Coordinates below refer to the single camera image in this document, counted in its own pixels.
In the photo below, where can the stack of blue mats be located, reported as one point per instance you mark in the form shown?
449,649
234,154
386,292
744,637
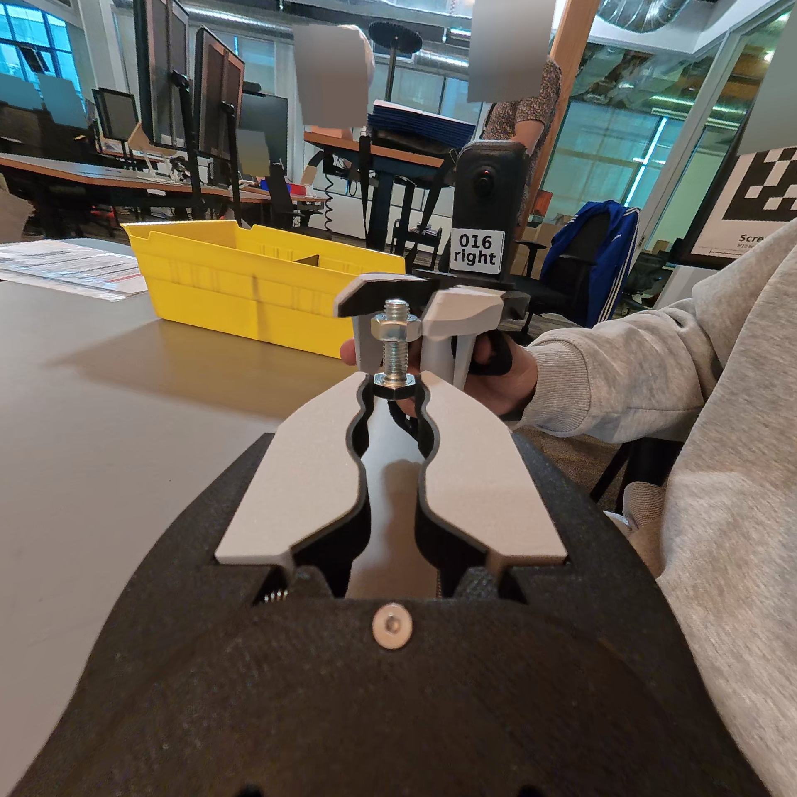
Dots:
423,124

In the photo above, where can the wooden standing desk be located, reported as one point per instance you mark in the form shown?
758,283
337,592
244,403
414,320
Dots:
373,152

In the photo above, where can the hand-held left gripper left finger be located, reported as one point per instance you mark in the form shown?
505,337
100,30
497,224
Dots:
299,485

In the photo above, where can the blue striped jacket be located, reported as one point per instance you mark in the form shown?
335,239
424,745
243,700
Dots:
591,261

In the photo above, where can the person's grey sweatshirt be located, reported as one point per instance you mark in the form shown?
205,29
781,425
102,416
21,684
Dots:
735,622

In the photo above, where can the small black monitor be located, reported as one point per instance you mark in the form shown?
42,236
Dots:
115,115

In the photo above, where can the black floor lamp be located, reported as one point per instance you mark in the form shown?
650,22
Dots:
395,37

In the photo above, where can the person's right forearm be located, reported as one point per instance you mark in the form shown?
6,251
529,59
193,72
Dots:
622,373

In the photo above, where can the long wooden office desk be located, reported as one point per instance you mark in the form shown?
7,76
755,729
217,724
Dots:
93,175

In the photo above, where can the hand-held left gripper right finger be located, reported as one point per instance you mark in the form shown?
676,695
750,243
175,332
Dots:
492,492

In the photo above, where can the silver threaded bolt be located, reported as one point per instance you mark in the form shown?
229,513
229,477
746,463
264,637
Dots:
395,358

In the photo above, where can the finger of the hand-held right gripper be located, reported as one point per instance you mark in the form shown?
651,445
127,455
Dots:
365,342
461,311

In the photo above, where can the laminated instruction sheet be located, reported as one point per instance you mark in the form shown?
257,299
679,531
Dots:
62,268

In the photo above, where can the tall black monitor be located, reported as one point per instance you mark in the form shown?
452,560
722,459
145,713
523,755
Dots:
218,93
162,75

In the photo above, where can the grey desk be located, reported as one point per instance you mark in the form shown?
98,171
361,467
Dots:
93,436

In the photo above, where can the pale cardboard sheet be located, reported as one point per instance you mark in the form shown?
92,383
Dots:
12,218

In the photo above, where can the yellow plastic bin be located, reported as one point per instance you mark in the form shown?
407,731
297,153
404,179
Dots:
218,286

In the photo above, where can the person's right hand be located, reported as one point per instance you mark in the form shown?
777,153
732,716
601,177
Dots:
507,392

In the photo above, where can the black office chair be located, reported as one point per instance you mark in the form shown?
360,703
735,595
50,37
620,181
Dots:
554,292

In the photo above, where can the wide black monitor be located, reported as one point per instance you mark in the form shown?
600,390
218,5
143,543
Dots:
274,118

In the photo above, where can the checkered marker poster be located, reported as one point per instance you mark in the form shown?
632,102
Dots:
766,187

